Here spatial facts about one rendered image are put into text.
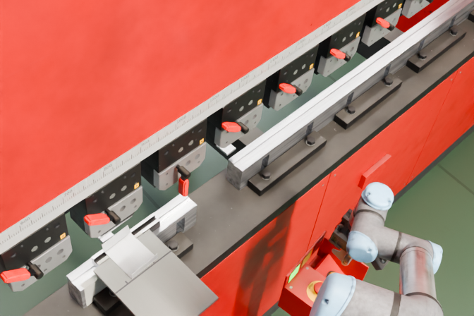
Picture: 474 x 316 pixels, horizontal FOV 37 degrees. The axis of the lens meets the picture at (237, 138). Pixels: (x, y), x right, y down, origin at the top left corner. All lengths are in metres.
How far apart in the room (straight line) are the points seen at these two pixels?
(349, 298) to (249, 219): 0.76
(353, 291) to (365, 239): 0.38
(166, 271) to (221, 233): 0.27
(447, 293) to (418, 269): 1.53
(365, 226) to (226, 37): 0.57
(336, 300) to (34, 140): 0.62
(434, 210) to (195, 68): 2.04
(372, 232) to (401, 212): 1.55
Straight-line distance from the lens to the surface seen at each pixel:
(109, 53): 1.27
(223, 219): 2.04
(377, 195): 1.77
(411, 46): 2.53
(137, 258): 1.82
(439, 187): 3.42
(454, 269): 3.20
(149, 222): 1.89
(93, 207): 1.55
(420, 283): 1.53
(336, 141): 2.27
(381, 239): 1.73
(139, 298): 1.77
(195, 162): 1.74
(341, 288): 1.36
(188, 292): 1.78
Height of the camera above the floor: 2.57
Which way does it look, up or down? 50 degrees down
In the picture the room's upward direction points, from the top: 8 degrees clockwise
